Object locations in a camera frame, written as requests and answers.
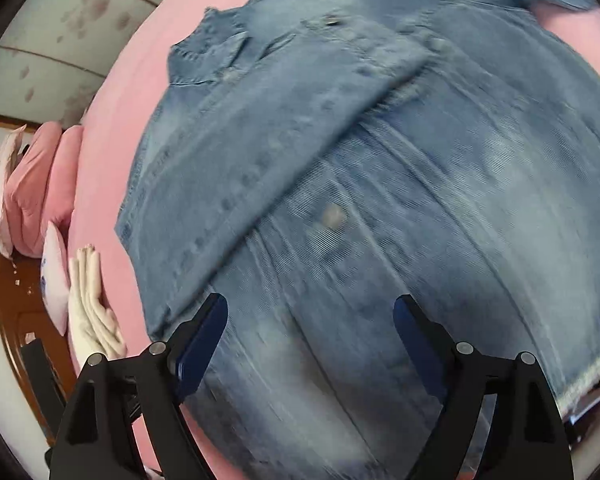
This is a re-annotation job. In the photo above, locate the wooden bed headboard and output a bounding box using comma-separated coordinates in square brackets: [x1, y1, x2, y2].
[0, 247, 78, 448]

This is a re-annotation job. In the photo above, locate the white pillow with blue print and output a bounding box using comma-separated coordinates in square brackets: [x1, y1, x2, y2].
[41, 221, 72, 337]

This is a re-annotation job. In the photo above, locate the pink folded blanket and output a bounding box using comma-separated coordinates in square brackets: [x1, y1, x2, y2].
[7, 121, 63, 258]

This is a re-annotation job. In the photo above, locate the white lace pillow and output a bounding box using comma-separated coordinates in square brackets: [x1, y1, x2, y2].
[0, 127, 28, 256]

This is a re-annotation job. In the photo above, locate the cream folded cloth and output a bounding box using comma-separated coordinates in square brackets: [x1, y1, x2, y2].
[68, 243, 129, 368]

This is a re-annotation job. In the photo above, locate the pink pillow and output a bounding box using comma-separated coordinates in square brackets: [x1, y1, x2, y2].
[44, 125, 85, 231]

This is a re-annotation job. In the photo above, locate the pink bed sheet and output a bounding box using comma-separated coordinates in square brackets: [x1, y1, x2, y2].
[67, 0, 600, 480]

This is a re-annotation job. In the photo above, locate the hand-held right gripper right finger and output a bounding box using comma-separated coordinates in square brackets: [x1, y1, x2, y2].
[393, 294, 576, 480]

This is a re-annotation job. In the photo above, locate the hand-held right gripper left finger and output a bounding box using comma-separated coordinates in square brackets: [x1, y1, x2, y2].
[49, 292, 229, 480]

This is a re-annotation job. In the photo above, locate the blue denim jacket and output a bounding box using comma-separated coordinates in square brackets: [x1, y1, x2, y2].
[114, 0, 600, 480]

